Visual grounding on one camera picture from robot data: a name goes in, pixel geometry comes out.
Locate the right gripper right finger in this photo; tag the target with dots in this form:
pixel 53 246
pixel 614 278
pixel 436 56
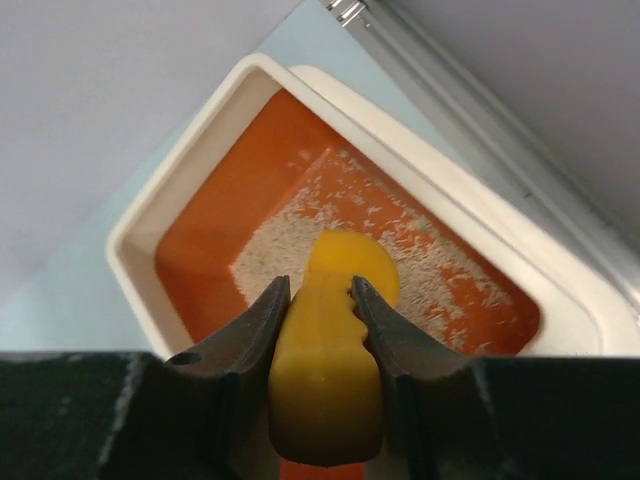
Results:
pixel 450 416

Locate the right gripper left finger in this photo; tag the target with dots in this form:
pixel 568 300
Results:
pixel 130 415

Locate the orange plastic scoop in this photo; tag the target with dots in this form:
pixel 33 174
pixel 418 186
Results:
pixel 324 388

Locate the clean litter grains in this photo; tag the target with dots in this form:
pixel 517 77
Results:
pixel 343 219

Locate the white orange litter box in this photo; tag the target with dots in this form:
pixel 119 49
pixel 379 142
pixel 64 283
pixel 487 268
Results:
pixel 278 155

